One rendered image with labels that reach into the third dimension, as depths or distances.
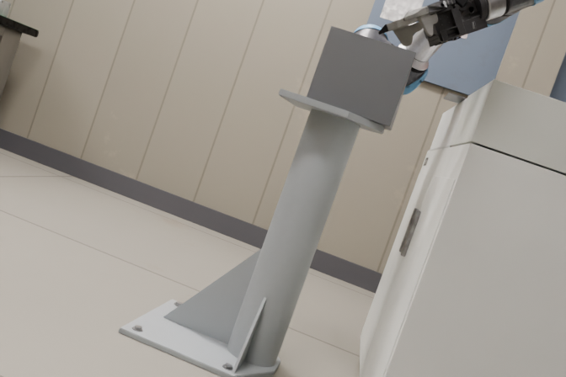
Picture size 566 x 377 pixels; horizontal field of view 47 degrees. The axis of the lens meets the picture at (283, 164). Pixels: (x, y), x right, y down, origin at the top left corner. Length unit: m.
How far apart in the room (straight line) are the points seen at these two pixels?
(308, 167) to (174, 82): 2.31
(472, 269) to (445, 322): 0.13
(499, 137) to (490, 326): 0.41
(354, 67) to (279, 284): 0.68
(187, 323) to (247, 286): 0.23
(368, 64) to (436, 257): 0.67
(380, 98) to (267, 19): 2.23
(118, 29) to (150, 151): 0.80
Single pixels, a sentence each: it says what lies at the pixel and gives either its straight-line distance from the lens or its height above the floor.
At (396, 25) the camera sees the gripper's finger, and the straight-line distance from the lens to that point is 1.43.
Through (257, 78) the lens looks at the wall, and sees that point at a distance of 3.98.
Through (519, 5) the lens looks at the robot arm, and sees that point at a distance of 1.47.
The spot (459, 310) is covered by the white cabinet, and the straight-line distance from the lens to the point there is 1.51.
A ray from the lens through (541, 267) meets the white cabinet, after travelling 1.53.
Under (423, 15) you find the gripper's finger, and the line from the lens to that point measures 1.32.
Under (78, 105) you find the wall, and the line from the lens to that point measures 4.36.
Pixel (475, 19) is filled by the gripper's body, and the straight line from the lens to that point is 1.42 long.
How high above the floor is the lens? 0.69
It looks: 2 degrees down
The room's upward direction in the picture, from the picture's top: 19 degrees clockwise
